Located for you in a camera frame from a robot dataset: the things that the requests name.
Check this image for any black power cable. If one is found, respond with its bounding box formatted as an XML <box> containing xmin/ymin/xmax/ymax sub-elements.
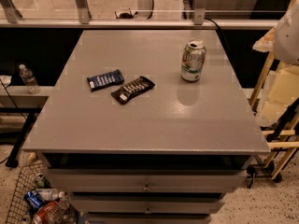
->
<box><xmin>204</xmin><ymin>17</ymin><xmax>233</xmax><ymax>56</ymax></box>

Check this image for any green white 7up can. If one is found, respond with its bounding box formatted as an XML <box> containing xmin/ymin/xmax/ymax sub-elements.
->
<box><xmin>181</xmin><ymin>40</ymin><xmax>206</xmax><ymax>82</ymax></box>

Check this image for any clear plastic water bottle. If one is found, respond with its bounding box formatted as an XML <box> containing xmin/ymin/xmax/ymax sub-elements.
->
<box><xmin>19</xmin><ymin>64</ymin><xmax>40</xmax><ymax>94</ymax></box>

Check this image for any plastic bottle in basket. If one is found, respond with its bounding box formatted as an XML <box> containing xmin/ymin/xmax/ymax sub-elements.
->
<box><xmin>36</xmin><ymin>189</ymin><xmax>65</xmax><ymax>201</ymax></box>

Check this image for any grey drawer cabinet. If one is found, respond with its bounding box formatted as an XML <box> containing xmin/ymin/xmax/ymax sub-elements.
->
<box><xmin>24</xmin><ymin>30</ymin><xmax>268</xmax><ymax>224</ymax></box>

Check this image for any grey side bench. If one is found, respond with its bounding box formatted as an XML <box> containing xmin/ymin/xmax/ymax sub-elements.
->
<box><xmin>0</xmin><ymin>86</ymin><xmax>53</xmax><ymax>168</ymax></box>

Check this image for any black snack bar wrapper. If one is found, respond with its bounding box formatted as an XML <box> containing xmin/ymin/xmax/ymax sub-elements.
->
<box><xmin>111</xmin><ymin>77</ymin><xmax>155</xmax><ymax>105</ymax></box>

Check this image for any green can in basket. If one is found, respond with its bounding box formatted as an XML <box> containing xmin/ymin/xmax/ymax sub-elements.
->
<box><xmin>35</xmin><ymin>174</ymin><xmax>51</xmax><ymax>189</ymax></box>

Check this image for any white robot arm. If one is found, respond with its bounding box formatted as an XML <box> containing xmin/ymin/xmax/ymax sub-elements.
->
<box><xmin>273</xmin><ymin>0</ymin><xmax>299</xmax><ymax>65</ymax></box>

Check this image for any blue snack bar wrapper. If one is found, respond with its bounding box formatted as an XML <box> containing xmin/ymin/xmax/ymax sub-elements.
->
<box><xmin>87</xmin><ymin>69</ymin><xmax>124</xmax><ymax>91</ymax></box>

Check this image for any red soda can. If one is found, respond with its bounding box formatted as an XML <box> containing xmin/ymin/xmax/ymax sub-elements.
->
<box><xmin>32</xmin><ymin>201</ymin><xmax>58</xmax><ymax>224</ymax></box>

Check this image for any black wire basket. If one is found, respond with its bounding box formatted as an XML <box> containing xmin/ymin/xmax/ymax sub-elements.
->
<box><xmin>5</xmin><ymin>163</ymin><xmax>78</xmax><ymax>224</ymax></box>

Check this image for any metal railing frame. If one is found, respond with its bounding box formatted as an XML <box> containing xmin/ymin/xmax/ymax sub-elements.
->
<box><xmin>0</xmin><ymin>0</ymin><xmax>278</xmax><ymax>30</ymax></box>

